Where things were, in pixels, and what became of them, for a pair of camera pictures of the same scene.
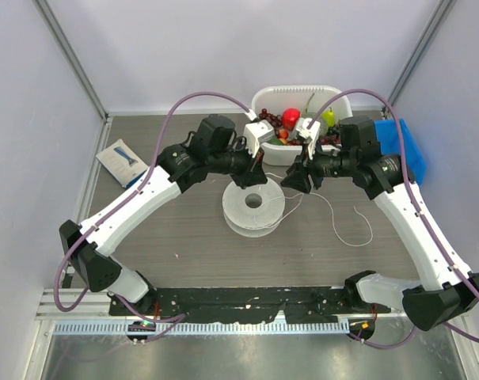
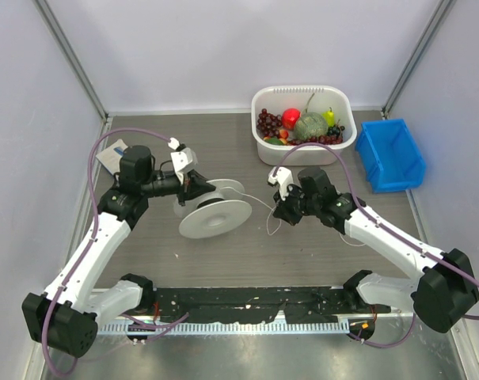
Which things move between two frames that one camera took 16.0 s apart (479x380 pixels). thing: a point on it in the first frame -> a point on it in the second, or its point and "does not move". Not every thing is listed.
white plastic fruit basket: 276,99 does not move
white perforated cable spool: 247,222 -> 216,214
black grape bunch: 333,131 does not move
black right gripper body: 315,167 -> 294,206
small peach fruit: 283,135 does not move
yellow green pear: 329,117 does not move
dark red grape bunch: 275,121 does not move
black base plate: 234,305 does not move
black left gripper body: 251,163 -> 180,195
